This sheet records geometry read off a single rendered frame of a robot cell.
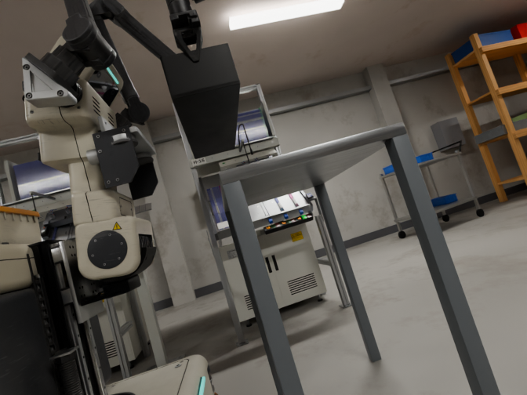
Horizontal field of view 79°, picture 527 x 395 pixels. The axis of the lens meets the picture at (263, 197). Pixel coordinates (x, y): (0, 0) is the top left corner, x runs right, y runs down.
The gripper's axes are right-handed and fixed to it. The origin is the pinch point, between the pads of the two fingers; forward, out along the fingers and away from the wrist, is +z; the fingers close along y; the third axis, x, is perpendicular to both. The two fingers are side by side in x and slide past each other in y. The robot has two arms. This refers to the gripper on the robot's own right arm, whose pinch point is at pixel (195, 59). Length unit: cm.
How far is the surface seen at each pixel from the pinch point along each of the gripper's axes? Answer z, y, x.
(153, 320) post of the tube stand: 77, 143, 64
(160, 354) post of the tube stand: 98, 143, 65
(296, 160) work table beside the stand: 32.6, -6.5, -14.3
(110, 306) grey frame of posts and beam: 60, 138, 85
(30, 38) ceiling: -167, 192, 113
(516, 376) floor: 111, 21, -67
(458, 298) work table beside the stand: 73, -6, -40
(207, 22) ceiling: -166, 216, -37
